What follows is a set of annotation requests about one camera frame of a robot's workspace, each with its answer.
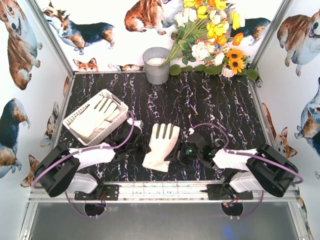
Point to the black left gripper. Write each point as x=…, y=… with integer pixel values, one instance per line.
x=139, y=141

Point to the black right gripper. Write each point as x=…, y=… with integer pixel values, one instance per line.
x=180, y=152

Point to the white glove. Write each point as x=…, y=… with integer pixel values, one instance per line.
x=162, y=141
x=98, y=110

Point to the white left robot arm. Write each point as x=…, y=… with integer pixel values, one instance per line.
x=59, y=171

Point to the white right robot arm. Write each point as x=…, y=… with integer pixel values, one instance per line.
x=258, y=169

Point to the white perforated storage basket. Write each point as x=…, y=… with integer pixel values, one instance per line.
x=106, y=128

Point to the grey metal bucket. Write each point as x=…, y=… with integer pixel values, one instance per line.
x=156, y=65

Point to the sunflower pot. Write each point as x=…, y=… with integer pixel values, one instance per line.
x=235, y=62

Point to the artificial flower bouquet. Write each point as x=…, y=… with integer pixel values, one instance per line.
x=201, y=29

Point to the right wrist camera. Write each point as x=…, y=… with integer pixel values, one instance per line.
x=191, y=131

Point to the aluminium front rail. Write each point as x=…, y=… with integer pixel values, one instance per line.
x=162, y=191

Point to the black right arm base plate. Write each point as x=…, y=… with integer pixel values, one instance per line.
x=224, y=191

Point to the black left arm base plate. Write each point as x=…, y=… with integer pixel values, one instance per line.
x=108, y=192

